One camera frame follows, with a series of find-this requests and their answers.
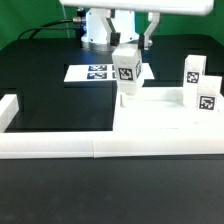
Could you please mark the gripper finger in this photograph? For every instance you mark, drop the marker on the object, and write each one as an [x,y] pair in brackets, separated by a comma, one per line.
[113,37]
[144,41]

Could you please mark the white square table top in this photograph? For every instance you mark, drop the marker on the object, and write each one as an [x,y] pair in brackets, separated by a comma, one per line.
[162,108]

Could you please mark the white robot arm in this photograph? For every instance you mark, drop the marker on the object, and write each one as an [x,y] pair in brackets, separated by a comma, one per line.
[122,15]

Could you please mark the white sheet with AprilTags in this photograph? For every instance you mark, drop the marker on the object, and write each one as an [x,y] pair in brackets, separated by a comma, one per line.
[98,72]

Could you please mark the white U-shaped obstacle fence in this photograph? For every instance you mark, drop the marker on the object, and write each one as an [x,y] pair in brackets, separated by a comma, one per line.
[103,143]

